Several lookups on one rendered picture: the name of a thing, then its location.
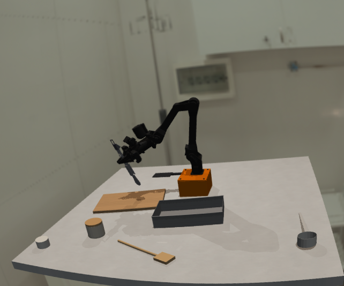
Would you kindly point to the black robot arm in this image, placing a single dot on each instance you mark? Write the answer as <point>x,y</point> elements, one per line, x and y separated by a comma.
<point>156,137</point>

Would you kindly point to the tan wooden paddle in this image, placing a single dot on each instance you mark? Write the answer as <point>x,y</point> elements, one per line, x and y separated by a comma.
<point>162,257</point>

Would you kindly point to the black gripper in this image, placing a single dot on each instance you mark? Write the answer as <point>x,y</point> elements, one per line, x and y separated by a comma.
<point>131,154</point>

